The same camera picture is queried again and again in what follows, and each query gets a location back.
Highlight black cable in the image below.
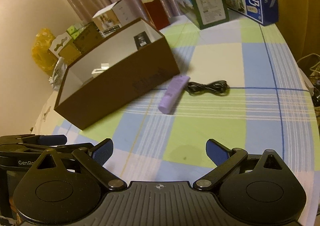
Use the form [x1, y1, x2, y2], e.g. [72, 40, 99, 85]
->
[186, 80, 230, 97]

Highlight purple cream tube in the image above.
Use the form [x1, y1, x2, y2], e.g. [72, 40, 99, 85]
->
[158, 75, 190, 114]

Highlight white hair claw clip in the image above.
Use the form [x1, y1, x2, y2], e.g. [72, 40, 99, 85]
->
[91, 63, 110, 78]

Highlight black product box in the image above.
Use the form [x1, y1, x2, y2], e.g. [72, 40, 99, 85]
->
[134, 31, 151, 50]

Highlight checked pastel tablecloth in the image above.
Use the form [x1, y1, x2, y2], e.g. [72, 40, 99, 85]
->
[33, 12, 319, 225]

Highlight large brown cardboard box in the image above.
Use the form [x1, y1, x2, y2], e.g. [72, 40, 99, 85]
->
[54, 18, 180, 130]

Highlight white crumpled plastic bag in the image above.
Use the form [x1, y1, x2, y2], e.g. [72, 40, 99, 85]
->
[49, 57, 67, 91]

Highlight brown cardboard carton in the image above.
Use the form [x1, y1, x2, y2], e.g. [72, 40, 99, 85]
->
[49, 22, 103, 66]

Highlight yellow plastic bag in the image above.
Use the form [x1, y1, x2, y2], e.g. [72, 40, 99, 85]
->
[31, 28, 58, 76]

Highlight green tissue packs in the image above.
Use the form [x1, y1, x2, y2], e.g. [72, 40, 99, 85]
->
[66, 23, 85, 40]

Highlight white humidifier box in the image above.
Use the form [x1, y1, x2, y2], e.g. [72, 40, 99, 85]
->
[92, 0, 136, 36]

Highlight dark red gift bag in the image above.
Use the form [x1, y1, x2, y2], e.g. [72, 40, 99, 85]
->
[142, 0, 170, 30]

